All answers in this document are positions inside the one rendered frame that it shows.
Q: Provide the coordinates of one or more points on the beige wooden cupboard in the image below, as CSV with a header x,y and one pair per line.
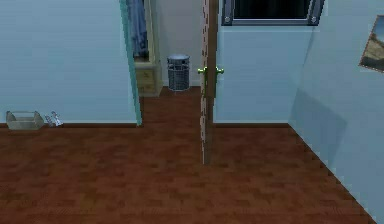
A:
x,y
148,76

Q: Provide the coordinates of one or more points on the brown wooden room door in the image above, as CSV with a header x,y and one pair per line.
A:
x,y
210,50

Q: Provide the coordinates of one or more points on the dark framed window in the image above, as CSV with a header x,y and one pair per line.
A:
x,y
271,10

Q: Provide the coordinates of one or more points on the small grey white object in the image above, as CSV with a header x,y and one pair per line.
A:
x,y
54,119

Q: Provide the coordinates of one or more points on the blue hanging cloth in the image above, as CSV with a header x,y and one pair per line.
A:
x,y
137,26

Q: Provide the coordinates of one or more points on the framed landscape picture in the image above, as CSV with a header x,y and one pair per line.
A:
x,y
374,46

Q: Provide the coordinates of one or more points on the beige open box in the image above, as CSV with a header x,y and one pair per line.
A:
x,y
24,121

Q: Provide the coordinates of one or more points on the green round door knob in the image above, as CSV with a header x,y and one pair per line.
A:
x,y
202,70
219,70

